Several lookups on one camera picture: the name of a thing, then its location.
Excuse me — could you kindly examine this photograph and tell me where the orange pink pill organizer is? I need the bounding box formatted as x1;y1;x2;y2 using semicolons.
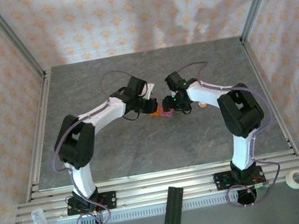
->
148;104;175;122

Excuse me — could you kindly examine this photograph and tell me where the black slotted bar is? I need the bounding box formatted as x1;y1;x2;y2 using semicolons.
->
158;184;190;224

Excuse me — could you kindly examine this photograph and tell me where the white tape roll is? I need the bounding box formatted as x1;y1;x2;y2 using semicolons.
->
284;169;299;192

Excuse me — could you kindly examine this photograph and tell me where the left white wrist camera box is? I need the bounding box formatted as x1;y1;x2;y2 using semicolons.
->
142;81;157;100

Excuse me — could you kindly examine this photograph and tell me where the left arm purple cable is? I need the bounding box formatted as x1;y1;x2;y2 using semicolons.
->
40;67;157;224

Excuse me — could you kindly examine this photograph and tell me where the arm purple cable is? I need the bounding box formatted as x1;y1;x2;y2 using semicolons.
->
176;50;288;215
40;67;157;224

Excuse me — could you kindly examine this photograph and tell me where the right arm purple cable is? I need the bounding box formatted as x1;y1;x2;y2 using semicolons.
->
176;50;288;215

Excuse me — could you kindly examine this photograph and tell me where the right aluminium side rail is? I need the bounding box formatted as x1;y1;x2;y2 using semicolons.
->
241;34;299;162

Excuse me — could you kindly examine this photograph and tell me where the aluminium side rail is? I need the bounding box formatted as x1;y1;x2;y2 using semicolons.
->
241;34;299;162
5;68;72;202

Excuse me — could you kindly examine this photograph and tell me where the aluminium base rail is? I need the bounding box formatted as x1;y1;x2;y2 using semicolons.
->
10;146;299;224

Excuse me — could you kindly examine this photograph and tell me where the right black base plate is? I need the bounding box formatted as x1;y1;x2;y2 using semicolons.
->
212;164;266;192

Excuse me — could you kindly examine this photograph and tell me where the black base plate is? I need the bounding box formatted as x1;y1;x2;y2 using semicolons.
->
212;164;266;192
65;190;118;217

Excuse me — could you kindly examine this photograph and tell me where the left aluminium side rail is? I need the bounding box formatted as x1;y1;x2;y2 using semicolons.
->
5;68;72;202

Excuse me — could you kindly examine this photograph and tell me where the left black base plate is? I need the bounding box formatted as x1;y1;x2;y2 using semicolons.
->
65;190;118;217

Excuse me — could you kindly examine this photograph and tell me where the grey slotted cable duct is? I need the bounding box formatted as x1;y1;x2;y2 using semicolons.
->
39;180;299;224

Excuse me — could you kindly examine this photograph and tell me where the left aluminium frame post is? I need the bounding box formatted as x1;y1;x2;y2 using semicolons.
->
0;0;47;85

